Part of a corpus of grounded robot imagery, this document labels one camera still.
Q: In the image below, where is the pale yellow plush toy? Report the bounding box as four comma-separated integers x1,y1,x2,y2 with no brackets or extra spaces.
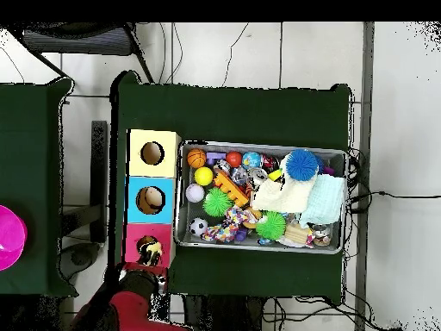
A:
146,240,164,264

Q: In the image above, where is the colourful patterned fabric toy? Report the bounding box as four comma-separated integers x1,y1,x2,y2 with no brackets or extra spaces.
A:
201,205,259,244

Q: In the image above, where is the long orange toy block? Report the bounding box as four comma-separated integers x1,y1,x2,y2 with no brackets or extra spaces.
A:
212,170,250,208

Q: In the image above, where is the cream cloth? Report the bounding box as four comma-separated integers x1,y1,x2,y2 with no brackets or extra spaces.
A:
251,153,320,214

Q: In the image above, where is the large blue spiky ball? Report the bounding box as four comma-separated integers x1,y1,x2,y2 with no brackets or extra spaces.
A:
285,148,320,182

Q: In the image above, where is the mint green cloth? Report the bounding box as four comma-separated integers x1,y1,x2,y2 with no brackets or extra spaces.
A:
297,173,345,228

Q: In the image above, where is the wooden box with three holes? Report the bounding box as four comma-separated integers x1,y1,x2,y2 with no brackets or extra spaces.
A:
121,128,183,271

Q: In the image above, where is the silver mesh bin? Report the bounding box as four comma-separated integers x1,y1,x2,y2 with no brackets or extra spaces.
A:
174,140,347,255

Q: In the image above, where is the dark grey floor base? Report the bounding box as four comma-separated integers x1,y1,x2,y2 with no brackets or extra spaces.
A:
58,241,101,280

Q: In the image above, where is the toy soccer ball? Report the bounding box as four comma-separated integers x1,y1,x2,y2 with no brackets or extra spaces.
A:
188,216,210,238

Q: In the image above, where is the white toy baseball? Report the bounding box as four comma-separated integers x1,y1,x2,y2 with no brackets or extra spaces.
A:
185,183,206,203

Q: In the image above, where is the green spiky ball with eyes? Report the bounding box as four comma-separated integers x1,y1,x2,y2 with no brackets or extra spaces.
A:
255,210,288,241
202,187,233,218

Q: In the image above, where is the yellow ball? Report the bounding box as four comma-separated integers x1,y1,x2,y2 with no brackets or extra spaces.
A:
194,166,214,187

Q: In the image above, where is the orange toy basketball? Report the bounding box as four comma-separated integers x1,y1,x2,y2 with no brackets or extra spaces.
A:
186,148,207,169

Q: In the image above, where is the magenta bowl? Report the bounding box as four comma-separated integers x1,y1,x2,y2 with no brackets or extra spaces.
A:
0,204,28,272

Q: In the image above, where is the small orange ball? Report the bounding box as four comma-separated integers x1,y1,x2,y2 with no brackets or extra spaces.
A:
226,151,244,169

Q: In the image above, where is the dark green side table cloth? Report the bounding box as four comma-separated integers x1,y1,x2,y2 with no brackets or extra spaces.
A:
0,78,78,297

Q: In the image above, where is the black chair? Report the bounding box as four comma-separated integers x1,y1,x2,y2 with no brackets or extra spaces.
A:
6,22,154,84

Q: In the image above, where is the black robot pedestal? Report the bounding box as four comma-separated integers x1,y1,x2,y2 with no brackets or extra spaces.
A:
182,294,266,331

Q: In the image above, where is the black floor cable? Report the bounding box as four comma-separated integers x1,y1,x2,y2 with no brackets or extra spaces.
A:
347,190,441,213

